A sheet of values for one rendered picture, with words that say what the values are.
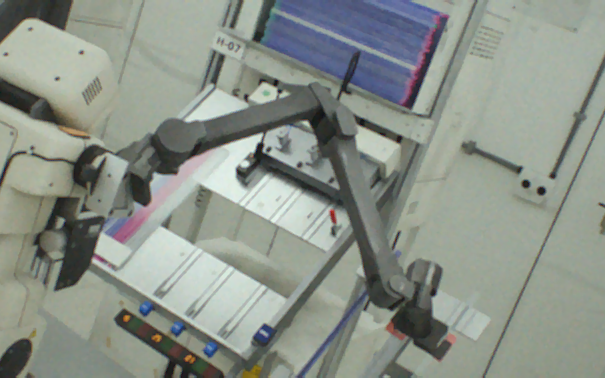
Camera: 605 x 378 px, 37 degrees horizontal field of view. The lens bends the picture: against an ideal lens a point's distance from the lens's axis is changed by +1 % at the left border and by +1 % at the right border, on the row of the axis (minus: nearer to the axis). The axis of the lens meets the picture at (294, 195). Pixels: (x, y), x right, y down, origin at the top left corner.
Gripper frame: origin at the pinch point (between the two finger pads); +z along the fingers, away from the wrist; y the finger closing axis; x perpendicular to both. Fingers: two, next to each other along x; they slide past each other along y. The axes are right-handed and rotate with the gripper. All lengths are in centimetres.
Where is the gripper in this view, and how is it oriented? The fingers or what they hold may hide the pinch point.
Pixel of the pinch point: (421, 347)
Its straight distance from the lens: 202.9
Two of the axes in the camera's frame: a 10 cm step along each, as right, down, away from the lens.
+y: -7.8, -4.1, 4.7
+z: 1.4, 6.2, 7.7
